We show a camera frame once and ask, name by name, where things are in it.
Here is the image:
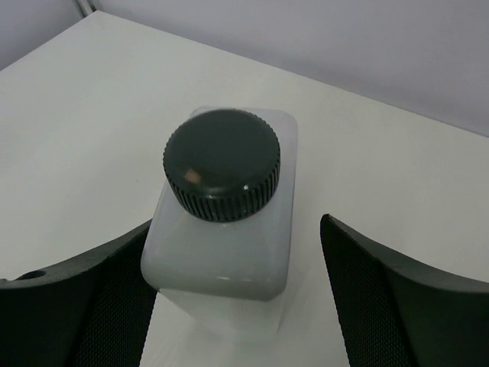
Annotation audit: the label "left aluminium frame post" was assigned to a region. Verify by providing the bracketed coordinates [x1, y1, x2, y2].
[73, 0, 97, 18]

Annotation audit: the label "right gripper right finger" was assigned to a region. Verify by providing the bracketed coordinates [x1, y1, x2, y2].
[320, 214, 488, 366]

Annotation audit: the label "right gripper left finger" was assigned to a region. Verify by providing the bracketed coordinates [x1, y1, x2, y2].
[1, 222, 157, 366]

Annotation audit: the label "white bottle black cap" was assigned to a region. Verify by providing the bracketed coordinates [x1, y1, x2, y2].
[141, 107, 298, 346]

